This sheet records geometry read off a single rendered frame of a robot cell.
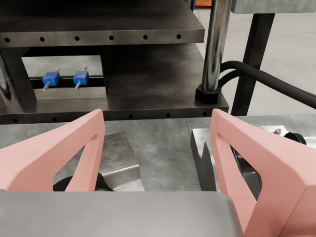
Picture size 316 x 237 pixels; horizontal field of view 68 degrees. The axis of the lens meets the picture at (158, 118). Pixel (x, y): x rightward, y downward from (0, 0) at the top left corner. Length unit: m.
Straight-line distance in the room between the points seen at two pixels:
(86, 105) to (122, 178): 0.48
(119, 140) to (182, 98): 0.44
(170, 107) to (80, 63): 0.36
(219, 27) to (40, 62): 0.62
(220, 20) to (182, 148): 0.41
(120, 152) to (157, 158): 0.16
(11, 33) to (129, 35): 0.38
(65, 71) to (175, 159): 0.52
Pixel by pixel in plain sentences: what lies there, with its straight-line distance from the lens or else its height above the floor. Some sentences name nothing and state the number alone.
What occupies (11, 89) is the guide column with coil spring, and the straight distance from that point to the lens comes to 1.01.
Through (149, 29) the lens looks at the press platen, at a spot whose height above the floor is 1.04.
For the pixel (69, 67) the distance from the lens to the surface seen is 0.91.
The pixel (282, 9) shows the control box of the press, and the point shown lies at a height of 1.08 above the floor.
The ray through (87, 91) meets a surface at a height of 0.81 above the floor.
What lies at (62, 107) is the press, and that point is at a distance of 0.94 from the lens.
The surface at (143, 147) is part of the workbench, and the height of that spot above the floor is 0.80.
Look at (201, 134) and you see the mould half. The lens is 0.64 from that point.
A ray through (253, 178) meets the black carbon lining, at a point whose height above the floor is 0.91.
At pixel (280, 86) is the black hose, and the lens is 0.83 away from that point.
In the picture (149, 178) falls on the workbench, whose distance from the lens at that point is 0.61.
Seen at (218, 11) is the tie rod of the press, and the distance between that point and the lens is 0.79.
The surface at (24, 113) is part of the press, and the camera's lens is 0.97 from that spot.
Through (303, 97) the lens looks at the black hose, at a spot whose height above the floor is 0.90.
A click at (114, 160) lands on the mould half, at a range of 0.50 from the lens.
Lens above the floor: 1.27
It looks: 37 degrees down
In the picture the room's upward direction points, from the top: straight up
